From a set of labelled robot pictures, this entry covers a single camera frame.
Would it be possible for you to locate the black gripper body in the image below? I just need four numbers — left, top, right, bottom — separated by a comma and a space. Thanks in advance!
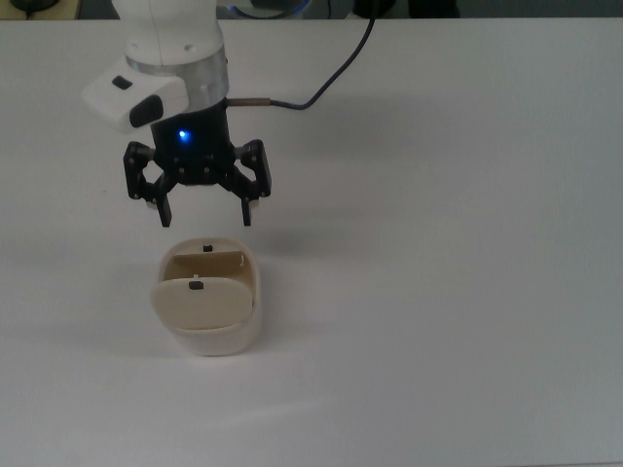
148, 96, 240, 189

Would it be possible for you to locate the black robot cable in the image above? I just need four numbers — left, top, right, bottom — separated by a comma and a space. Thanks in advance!
225, 14, 378, 113

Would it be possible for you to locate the small white lidded bin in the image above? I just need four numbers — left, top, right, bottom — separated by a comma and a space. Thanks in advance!
149, 235, 266, 358

